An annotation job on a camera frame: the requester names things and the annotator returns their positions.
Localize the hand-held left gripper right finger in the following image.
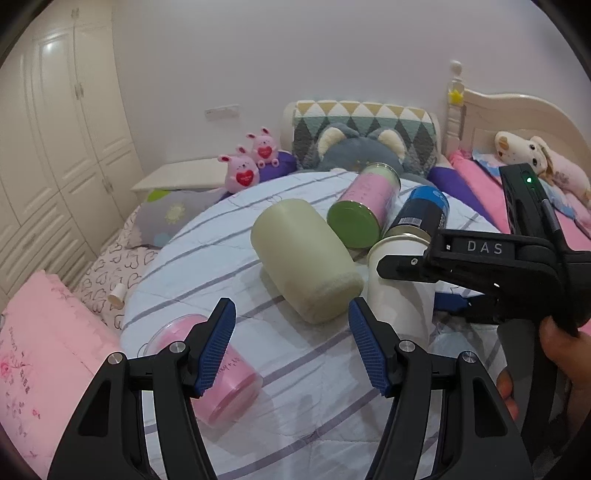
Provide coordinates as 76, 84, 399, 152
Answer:
347, 298, 532, 480

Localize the light blue printed cloth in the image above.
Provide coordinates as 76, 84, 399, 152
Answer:
470, 150, 506, 178

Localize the white bedside table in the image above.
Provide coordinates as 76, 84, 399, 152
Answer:
130, 159, 232, 192

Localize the heart print blanket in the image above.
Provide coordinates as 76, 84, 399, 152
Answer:
74, 208, 162, 330

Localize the large pink bunny plush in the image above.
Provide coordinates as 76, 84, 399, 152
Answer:
218, 145, 259, 193

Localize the triangle patterned pillow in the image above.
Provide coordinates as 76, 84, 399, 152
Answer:
283, 100, 441, 169

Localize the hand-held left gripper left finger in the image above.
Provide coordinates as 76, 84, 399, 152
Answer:
46, 298, 238, 480

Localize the pink cup with green base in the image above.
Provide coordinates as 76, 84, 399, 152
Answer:
327, 162, 400, 250

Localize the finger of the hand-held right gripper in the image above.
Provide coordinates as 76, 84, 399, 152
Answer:
435, 288, 500, 325
376, 251, 438, 284

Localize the dark blue cup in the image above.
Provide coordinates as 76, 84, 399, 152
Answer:
385, 185, 450, 241

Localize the cream bed headboard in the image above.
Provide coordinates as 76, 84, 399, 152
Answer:
445, 60, 591, 155

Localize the grey flower pillow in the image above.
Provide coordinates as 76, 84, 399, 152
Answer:
127, 187, 227, 250

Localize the person's right hand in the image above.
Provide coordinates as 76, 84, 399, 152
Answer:
496, 318, 591, 422

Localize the clear pink cup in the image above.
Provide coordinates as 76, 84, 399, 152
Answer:
139, 314, 264, 428

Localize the purple cushion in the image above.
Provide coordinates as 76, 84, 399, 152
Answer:
256, 151, 298, 183

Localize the white wardrobe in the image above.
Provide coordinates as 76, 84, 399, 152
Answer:
0, 0, 146, 301

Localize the white dog plush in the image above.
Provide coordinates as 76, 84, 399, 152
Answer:
495, 130, 591, 204

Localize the purple pillow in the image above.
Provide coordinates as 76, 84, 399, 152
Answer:
427, 166, 459, 195

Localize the small pink bunny plush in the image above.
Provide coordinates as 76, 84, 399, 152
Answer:
246, 127, 281, 169

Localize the grey cat plush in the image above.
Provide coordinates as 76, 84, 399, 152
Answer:
314, 127, 430, 188

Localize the pink pillow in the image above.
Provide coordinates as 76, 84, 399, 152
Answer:
0, 270, 123, 480

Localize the pale green cup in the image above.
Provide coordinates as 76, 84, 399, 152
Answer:
250, 198, 365, 325

